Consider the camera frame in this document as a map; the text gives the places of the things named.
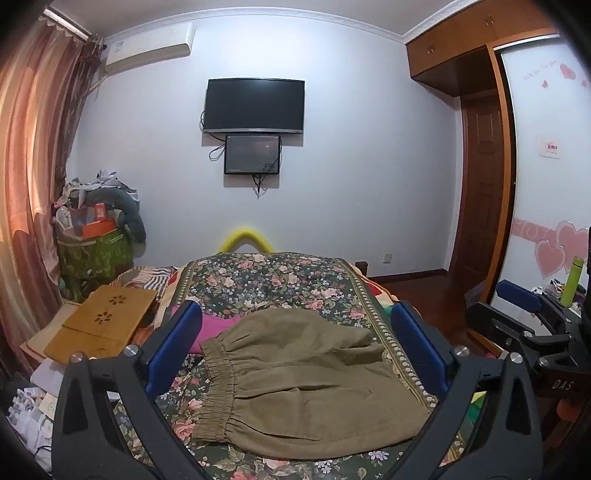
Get yellow curved foam bar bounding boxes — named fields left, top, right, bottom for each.
left=218, top=227, right=274, bottom=254

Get orange box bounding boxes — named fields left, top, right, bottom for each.
left=82, top=219, right=116, bottom=239

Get colourful fleece blanket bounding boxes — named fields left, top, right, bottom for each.
left=363, top=270, right=495, bottom=411

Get green water bottle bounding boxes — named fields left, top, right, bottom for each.
left=560, top=256, right=584, bottom=308

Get white papers pile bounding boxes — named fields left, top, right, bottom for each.
left=1, top=359, right=64, bottom=479

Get white air conditioner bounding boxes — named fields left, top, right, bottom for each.
left=104, top=22, right=195, bottom=75

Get wooden lap desk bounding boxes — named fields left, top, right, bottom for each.
left=44, top=285, right=156, bottom=365

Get wooden wardrobe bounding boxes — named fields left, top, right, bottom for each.
left=404, top=0, right=591, bottom=333

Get brown wooden door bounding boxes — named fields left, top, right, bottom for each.
left=450, top=90, right=504, bottom=292

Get dark floral bedspread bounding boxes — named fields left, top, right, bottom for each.
left=108, top=251, right=468, bottom=480

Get small black wall monitor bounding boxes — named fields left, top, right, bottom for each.
left=224, top=134, right=283, bottom=176

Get magenta folded pants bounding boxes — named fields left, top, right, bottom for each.
left=167, top=302, right=240, bottom=355

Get olive green pants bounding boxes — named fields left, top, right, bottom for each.
left=193, top=309, right=430, bottom=460

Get pink striped curtain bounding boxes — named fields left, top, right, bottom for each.
left=1, top=17, right=102, bottom=371

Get black wall television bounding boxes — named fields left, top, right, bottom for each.
left=204, top=78, right=305, bottom=134

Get green storage bag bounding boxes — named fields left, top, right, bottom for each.
left=57, top=229, right=133, bottom=303

